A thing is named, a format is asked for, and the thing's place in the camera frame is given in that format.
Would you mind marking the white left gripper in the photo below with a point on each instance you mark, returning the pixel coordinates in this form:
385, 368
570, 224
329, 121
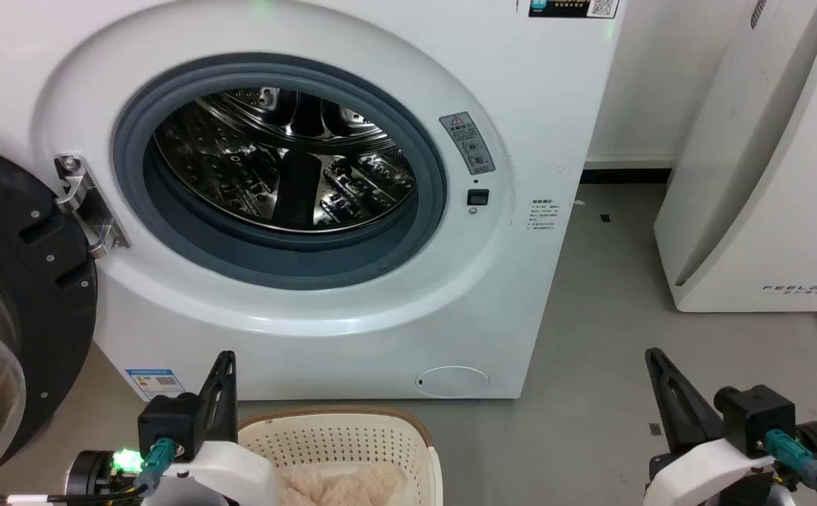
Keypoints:
229, 467

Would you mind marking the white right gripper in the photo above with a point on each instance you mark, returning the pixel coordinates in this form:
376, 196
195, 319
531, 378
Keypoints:
710, 471

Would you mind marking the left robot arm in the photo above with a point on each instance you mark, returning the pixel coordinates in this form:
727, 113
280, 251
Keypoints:
95, 474

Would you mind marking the fluffy cream fabric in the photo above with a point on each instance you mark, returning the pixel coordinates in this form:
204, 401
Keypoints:
338, 490

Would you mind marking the black round washer door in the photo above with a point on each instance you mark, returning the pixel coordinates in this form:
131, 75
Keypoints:
36, 281

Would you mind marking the metal washing machine door hinge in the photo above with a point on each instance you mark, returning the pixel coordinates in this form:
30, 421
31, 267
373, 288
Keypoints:
89, 211

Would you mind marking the stainless steel washing machine drum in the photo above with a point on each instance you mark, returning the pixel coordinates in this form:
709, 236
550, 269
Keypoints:
239, 165

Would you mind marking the blue energy label sticker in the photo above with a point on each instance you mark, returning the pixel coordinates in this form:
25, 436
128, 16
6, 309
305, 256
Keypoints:
155, 383

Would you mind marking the cream perforated laundry basket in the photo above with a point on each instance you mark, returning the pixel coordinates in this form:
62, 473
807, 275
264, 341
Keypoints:
338, 439

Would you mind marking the grey rubber door gasket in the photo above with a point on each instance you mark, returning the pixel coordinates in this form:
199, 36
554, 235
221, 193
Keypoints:
275, 261

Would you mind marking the white front-load washing machine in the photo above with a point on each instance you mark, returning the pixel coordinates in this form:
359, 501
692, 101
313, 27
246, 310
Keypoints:
506, 302

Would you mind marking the oval white filter cover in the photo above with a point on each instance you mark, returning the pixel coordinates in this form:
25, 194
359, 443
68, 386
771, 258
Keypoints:
453, 381

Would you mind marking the small printed text label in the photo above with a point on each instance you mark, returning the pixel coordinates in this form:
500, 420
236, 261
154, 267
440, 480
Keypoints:
543, 215

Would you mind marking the black baseboard strip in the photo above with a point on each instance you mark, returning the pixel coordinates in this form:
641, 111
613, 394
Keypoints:
626, 176

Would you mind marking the white air purifier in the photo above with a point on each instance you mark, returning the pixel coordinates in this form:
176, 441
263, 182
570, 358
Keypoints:
752, 176

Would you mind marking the black door latch socket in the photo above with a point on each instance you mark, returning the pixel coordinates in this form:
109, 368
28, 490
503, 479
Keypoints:
478, 197

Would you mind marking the grey warning sticker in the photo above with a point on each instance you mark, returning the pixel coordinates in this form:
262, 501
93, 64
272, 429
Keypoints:
468, 144

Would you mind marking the black QR code sticker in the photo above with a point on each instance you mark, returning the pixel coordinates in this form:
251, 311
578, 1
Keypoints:
573, 7

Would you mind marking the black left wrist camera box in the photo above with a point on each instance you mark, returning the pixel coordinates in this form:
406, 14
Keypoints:
169, 425

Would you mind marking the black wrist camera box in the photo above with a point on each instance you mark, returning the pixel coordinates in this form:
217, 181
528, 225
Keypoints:
756, 418
169, 425

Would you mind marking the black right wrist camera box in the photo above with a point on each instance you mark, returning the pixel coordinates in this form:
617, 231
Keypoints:
756, 418

